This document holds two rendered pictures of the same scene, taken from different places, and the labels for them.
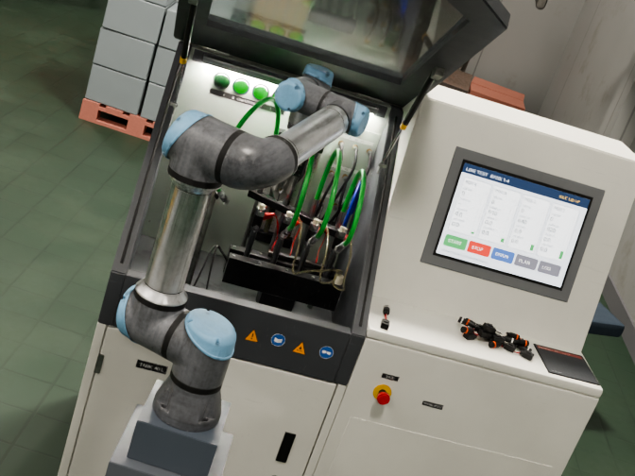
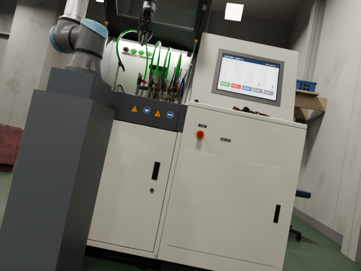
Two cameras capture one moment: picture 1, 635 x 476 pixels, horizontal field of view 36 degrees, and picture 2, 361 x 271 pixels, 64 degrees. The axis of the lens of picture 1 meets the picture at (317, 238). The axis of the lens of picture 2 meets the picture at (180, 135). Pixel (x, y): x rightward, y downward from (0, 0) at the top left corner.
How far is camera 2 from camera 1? 1.70 m
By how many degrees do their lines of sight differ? 27
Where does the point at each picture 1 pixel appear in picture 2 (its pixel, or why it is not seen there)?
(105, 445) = not seen: hidden behind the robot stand
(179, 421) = (74, 66)
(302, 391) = (161, 137)
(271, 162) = not seen: outside the picture
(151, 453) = (59, 86)
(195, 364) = (83, 34)
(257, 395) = (139, 141)
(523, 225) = (253, 76)
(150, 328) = (63, 29)
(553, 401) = (284, 133)
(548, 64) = not seen: hidden behind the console
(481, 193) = (232, 64)
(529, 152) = (249, 49)
